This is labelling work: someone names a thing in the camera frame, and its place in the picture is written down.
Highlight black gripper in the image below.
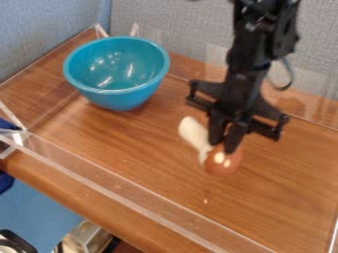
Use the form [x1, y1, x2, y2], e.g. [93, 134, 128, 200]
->
[186, 73, 289, 154]

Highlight brown toy mushroom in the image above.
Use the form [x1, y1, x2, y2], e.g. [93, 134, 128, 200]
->
[178, 117, 242, 176]

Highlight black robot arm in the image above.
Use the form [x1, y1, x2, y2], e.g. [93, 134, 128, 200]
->
[186, 0, 301, 154]

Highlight blue plastic bowl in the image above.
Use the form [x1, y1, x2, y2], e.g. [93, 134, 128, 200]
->
[63, 36, 170, 111]

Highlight dark blue object at edge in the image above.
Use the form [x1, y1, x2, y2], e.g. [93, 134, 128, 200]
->
[0, 118, 25, 196]

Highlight black object bottom left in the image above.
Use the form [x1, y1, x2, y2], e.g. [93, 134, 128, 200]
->
[0, 229, 39, 253]

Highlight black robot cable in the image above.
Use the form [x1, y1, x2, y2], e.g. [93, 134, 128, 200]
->
[268, 55, 296, 92]

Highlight clear acrylic barrier frame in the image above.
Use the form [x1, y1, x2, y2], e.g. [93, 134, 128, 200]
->
[0, 29, 338, 253]

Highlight metal bracket under table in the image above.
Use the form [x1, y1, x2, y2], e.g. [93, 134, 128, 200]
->
[53, 220, 113, 253]

